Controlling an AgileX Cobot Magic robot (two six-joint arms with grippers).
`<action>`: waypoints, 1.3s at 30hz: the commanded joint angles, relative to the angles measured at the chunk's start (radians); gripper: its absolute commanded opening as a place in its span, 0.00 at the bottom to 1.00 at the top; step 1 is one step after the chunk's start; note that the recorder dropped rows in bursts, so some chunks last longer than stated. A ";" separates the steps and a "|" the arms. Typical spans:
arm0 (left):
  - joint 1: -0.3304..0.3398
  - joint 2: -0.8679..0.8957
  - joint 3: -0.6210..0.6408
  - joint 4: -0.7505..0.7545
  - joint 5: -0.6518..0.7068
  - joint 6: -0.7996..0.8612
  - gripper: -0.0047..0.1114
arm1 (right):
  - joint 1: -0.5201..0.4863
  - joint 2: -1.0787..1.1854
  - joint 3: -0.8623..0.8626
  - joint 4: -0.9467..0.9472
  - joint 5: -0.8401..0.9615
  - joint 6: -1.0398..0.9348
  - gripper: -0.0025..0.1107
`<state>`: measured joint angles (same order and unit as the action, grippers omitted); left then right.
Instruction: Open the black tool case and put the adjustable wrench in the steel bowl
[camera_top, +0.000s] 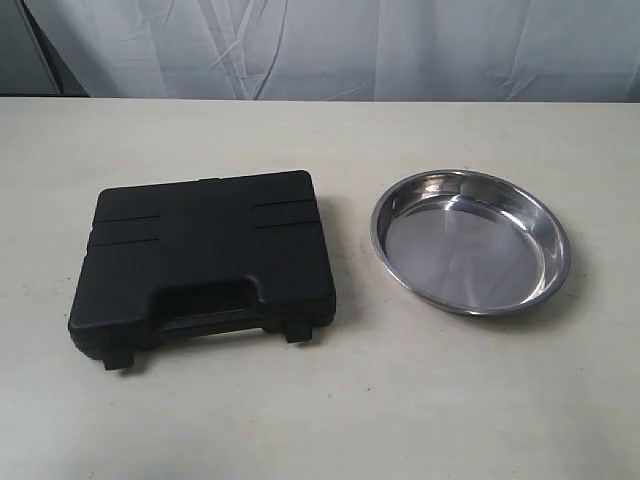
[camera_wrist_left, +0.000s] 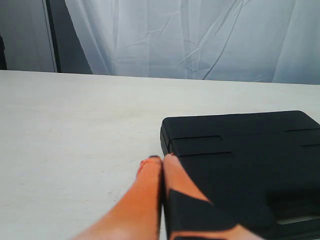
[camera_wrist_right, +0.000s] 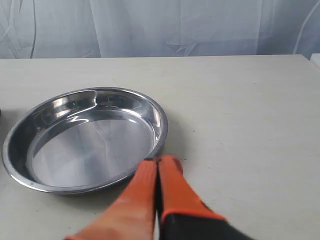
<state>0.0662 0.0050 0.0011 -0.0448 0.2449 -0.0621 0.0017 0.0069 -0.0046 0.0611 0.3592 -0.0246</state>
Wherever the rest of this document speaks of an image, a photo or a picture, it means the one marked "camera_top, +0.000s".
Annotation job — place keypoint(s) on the black plastic tool case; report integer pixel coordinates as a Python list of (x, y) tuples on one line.
[(200, 258)]

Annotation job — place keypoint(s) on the round stainless steel tray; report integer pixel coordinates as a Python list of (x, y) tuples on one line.
[(470, 243)]

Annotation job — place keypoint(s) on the white backdrop cloth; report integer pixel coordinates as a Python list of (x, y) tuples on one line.
[(577, 51)]

